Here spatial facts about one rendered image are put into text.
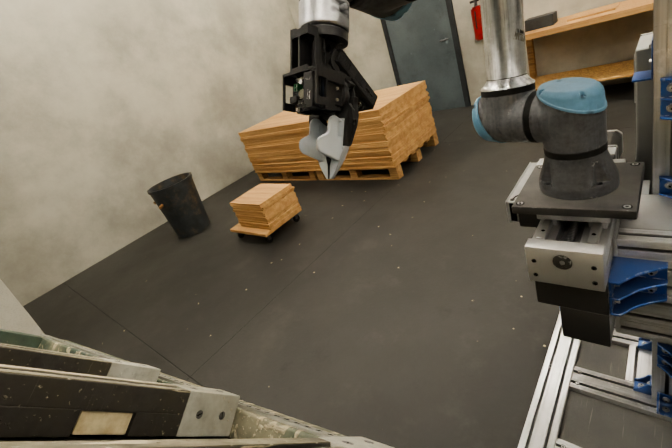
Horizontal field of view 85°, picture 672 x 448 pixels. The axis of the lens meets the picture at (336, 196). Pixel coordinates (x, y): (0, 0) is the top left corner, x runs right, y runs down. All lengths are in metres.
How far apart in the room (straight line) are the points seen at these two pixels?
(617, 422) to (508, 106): 1.05
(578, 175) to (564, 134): 0.09
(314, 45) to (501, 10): 0.50
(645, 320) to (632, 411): 0.55
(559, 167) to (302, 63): 0.60
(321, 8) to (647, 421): 1.45
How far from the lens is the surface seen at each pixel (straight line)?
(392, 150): 3.87
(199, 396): 0.80
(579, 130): 0.89
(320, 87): 0.53
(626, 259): 0.99
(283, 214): 3.59
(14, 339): 1.67
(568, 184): 0.92
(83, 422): 0.70
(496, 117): 0.94
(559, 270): 0.89
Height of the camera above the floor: 1.49
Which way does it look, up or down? 22 degrees down
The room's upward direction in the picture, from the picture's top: 20 degrees counter-clockwise
